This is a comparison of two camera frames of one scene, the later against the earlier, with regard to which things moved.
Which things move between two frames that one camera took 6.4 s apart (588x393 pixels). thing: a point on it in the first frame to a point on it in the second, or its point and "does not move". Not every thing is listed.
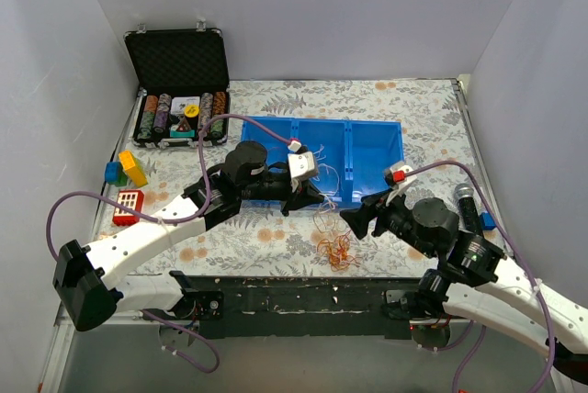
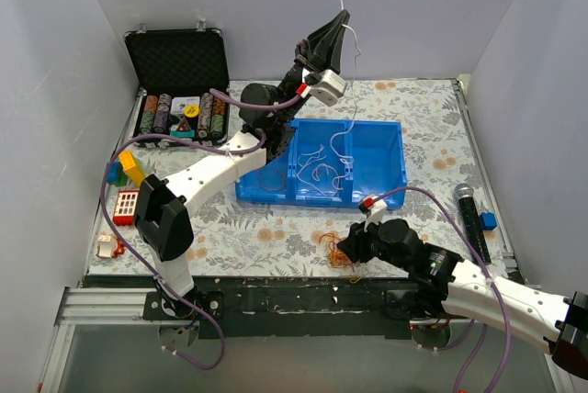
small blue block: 486,221 does not move
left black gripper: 294,194 to 308,61
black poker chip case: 183,80 does not move
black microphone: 464,193 does not move
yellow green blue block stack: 128,172 does not move
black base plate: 289,306 does not move
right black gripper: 377,214 to 354,244
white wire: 330,202 to 348,128
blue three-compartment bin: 352,154 does not move
